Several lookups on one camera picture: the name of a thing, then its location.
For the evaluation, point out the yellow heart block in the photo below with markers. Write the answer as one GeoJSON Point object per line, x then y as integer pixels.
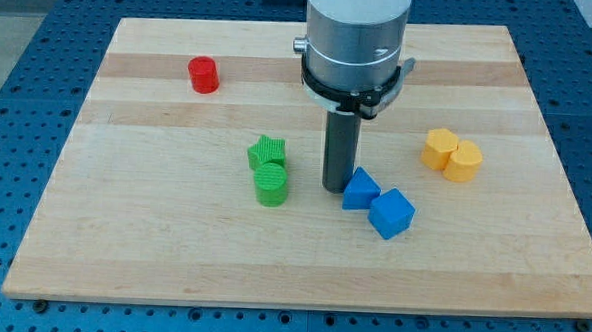
{"type": "Point", "coordinates": [464, 163]}

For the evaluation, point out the yellow hexagon block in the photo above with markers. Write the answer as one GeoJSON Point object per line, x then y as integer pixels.
{"type": "Point", "coordinates": [439, 145]}

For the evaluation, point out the wooden board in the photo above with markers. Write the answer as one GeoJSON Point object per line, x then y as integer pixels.
{"type": "Point", "coordinates": [152, 200]}

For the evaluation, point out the red cylinder block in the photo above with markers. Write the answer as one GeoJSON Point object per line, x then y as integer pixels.
{"type": "Point", "coordinates": [203, 74]}

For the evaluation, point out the green star block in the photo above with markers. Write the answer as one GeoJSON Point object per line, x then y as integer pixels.
{"type": "Point", "coordinates": [266, 150]}

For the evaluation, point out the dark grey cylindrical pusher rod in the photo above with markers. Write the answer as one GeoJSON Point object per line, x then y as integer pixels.
{"type": "Point", "coordinates": [341, 139]}

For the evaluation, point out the blue triangle block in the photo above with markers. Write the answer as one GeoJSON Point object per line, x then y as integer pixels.
{"type": "Point", "coordinates": [361, 190]}

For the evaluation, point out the blue cube block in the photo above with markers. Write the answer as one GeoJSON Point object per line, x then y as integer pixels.
{"type": "Point", "coordinates": [391, 213]}

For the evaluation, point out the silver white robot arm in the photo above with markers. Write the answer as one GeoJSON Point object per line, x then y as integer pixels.
{"type": "Point", "coordinates": [351, 54]}

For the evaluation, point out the green cylinder block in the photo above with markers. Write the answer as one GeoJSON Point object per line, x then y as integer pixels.
{"type": "Point", "coordinates": [270, 182]}

